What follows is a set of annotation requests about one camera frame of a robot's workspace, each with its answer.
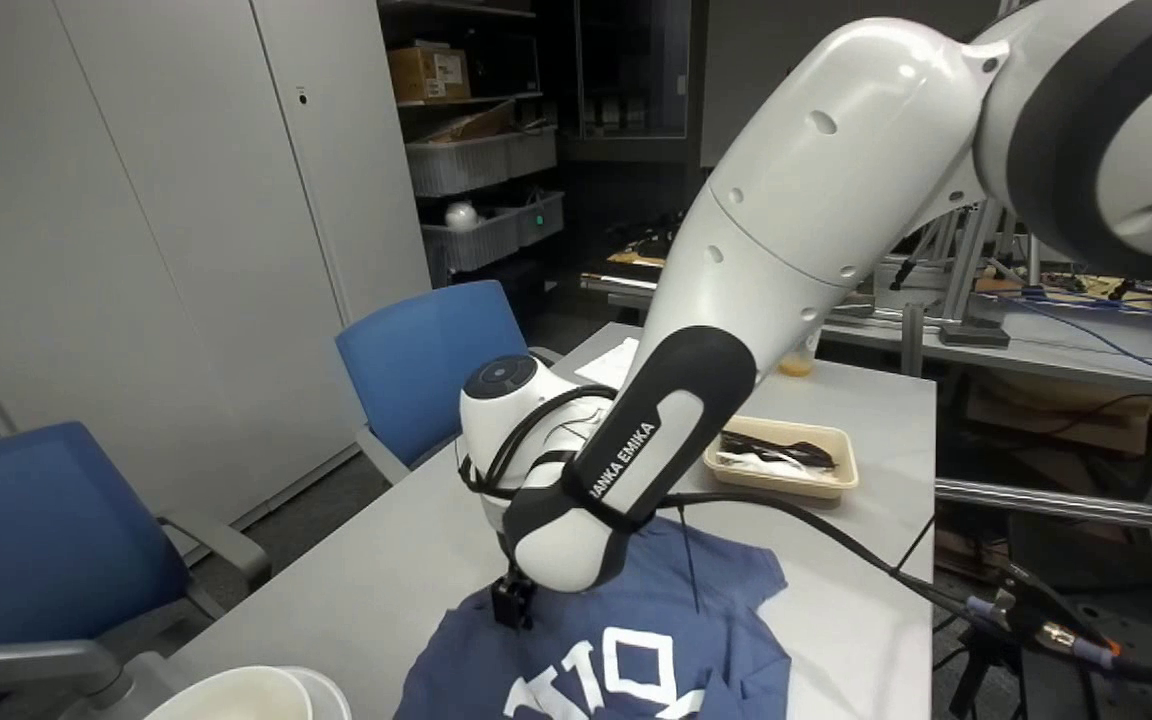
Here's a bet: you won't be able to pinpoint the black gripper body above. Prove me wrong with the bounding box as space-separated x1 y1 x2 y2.
488 566 540 615

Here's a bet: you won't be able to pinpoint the blue printed t-shirt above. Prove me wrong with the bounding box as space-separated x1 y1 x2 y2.
391 515 791 720

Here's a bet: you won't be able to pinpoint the blue office chair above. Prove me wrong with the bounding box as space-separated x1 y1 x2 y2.
331 276 532 488
0 418 277 720

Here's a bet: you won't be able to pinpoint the white bowl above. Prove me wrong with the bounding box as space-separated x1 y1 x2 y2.
145 662 356 720

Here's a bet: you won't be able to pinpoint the beige plastic tray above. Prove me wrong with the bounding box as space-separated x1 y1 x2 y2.
701 413 865 507

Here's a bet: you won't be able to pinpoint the black plastic utensils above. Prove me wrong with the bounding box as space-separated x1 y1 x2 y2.
718 427 839 472

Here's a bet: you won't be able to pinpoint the grey plastic storage bin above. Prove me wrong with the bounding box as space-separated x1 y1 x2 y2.
402 121 562 205
418 188 568 285

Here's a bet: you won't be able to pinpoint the flat cardboard pile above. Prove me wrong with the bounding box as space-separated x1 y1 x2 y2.
604 224 691 285

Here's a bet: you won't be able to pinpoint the small white round object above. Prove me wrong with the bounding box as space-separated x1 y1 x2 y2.
440 201 488 235

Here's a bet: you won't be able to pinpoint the small black tripod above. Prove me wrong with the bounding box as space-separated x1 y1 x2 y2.
948 584 1026 720

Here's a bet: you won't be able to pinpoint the dark glass door cabinet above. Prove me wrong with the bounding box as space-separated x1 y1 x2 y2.
559 0 713 173

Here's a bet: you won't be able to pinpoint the brown cardboard box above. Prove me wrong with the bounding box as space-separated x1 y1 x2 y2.
384 36 477 106

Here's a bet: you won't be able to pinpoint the dark metal shelf unit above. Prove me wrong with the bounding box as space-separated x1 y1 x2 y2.
374 0 576 290

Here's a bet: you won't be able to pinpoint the white cabinet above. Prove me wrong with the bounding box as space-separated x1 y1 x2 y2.
0 0 436 536

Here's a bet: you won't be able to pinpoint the grey workbench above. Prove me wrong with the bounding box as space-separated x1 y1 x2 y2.
576 232 1152 402

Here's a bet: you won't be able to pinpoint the aluminium frame struts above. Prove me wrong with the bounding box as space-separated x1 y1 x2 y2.
929 197 1047 353

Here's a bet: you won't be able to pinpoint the aluminium rail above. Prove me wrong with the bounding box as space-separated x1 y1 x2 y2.
931 395 1152 566

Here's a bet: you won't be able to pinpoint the orange handled black clamp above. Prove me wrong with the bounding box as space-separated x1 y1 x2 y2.
989 555 1126 671

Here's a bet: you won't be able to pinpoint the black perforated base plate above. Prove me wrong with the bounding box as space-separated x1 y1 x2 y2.
1012 603 1152 720

